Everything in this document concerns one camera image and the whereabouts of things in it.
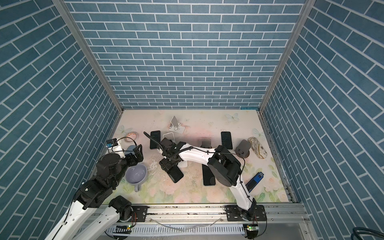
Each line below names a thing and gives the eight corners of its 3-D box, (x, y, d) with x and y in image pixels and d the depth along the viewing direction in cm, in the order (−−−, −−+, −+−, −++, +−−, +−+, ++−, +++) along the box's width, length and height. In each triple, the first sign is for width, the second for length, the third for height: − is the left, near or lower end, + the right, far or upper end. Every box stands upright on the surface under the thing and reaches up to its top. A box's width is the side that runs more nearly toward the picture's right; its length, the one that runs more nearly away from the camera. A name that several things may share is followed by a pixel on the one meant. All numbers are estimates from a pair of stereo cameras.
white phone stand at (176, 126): (176, 136, 106) (175, 132, 102) (166, 125, 112) (165, 121, 108) (185, 131, 109) (185, 126, 105) (175, 120, 116) (174, 115, 111)
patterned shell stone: (259, 160, 95) (261, 157, 92) (245, 141, 105) (247, 138, 102) (266, 157, 97) (269, 154, 94) (252, 138, 106) (254, 135, 103)
